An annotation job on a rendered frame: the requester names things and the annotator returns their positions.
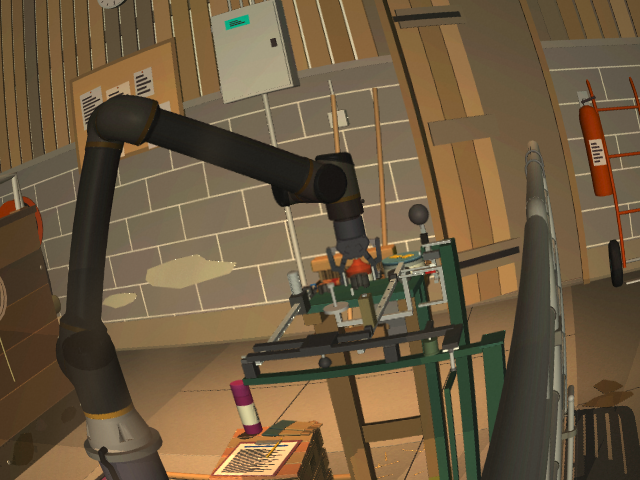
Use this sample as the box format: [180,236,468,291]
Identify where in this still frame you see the black ball lever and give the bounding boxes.
[408,204,432,247]

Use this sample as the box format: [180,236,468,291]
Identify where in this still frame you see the orange hand truck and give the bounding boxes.
[578,78,640,289]

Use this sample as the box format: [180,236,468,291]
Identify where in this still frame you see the wooden stand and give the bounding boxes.
[325,368,426,480]

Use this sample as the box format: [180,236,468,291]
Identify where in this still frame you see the wooden plank door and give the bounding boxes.
[384,0,585,303]

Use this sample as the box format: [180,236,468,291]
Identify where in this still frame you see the green notebook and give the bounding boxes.
[258,419,324,440]

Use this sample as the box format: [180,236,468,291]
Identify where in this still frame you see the red round knob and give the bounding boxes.
[346,258,372,283]

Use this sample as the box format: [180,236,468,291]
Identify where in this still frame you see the brown clipboard with paper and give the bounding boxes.
[208,438,305,479]

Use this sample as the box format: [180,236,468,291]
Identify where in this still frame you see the green beam scale frame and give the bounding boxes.
[241,236,507,480]

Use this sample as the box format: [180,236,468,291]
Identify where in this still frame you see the brown wooden crate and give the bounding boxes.
[0,203,69,436]

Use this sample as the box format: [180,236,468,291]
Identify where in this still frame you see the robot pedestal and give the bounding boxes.
[82,439,169,480]

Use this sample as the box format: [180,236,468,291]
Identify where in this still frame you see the wooden broom handle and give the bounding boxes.
[371,86,390,247]
[328,78,343,154]

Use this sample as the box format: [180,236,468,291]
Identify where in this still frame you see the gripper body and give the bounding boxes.
[332,213,367,248]

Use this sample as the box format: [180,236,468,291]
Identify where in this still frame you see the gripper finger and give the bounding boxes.
[325,243,352,274]
[356,237,383,269]

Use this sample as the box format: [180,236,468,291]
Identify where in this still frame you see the purple and white can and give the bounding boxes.
[228,379,264,437]

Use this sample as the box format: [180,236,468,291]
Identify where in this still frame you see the wooden slat box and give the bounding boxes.
[212,419,332,480]

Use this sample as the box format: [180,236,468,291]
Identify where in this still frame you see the silver scale beam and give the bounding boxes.
[267,263,442,345]

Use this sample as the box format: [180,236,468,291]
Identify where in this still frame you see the brass poise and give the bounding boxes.
[358,293,377,327]

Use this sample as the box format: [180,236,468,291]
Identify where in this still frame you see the grey electrical cabinet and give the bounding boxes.
[209,0,302,105]

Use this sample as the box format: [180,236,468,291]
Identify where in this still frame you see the orange gas cylinder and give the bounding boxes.
[577,79,620,198]

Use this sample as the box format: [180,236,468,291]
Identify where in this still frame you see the grey disc counterpoise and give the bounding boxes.
[321,286,352,325]

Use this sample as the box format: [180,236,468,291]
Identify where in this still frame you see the cork notice board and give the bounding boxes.
[69,37,185,162]

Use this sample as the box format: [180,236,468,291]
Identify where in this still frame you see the black scale platform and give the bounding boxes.
[241,323,464,370]

